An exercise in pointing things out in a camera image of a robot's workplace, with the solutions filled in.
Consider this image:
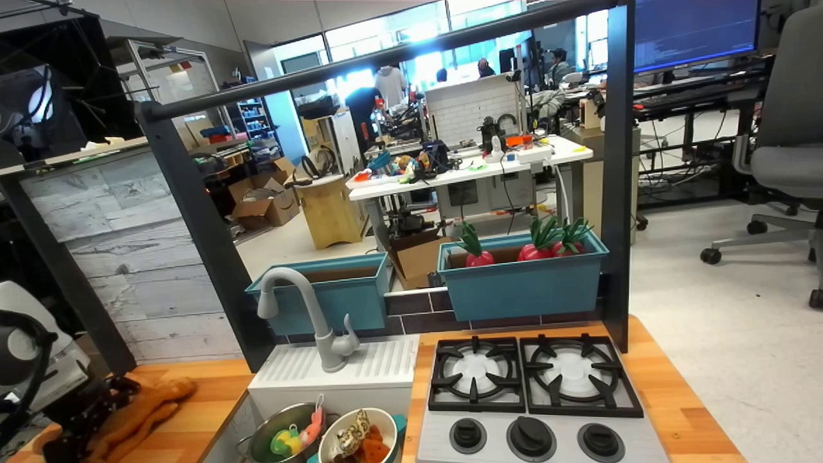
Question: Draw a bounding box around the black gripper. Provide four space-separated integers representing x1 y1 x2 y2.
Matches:
43 374 141 446

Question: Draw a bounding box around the orange terry cloth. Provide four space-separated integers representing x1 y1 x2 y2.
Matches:
83 376 200 463

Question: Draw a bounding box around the green yellow plush toy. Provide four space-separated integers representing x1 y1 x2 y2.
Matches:
268 425 306 460

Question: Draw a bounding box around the white toy sink unit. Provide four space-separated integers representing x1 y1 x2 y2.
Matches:
200 333 423 463

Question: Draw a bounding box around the grey toy stove body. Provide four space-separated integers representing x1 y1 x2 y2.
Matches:
415 333 671 463

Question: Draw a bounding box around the black stove knob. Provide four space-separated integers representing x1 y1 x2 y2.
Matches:
505 415 558 463
445 417 490 457
576 419 627 463

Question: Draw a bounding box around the steel bowl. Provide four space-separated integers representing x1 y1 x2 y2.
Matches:
236 399 333 463

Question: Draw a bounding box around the grey toy faucet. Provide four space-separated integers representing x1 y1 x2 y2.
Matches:
254 264 362 376

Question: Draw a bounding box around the open cardboard box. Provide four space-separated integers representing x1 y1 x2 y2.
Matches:
223 158 304 234

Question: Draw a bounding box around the small orange plush toy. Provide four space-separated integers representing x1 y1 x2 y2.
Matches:
355 426 396 463

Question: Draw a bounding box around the plywood cabinet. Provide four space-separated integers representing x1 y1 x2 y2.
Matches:
293 173 367 254

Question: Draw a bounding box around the dark brick backsplash strip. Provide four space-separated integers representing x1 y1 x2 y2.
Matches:
380 288 622 336

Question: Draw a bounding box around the black burner grate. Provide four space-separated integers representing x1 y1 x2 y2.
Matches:
517 333 645 423
428 334 527 415

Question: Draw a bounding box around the white metal shelf rack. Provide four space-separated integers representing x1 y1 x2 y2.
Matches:
109 35 227 145

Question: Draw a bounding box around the cardboard box under table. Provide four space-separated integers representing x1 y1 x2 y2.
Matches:
385 230 451 293

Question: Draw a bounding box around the person in black shirt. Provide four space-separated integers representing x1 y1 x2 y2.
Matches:
346 82 380 154

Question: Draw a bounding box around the red toy radish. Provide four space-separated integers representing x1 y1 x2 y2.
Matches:
553 216 595 259
515 216 567 263
454 222 497 270

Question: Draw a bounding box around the person in white shirt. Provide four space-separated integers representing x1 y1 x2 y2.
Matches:
374 62 415 115

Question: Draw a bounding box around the teal planter box with radishes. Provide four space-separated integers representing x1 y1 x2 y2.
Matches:
436 230 613 327

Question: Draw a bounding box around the white work table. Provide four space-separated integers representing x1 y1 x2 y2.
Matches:
346 132 598 252

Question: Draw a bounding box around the white board on table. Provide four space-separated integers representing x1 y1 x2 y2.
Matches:
423 73 533 149

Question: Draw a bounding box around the black office desk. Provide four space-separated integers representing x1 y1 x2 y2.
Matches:
631 55 778 210

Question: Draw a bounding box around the blue computer monitor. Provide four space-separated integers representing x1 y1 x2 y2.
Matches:
631 0 765 77

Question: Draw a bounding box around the grey office chair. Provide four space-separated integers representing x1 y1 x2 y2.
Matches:
698 5 823 311

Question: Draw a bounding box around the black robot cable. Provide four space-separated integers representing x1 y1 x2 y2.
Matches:
0 309 59 450

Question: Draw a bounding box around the white bowl with teal handles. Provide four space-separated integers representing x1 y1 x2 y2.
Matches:
316 407 410 463

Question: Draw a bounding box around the black toy kitchen frame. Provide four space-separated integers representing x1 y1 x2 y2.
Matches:
133 0 637 376

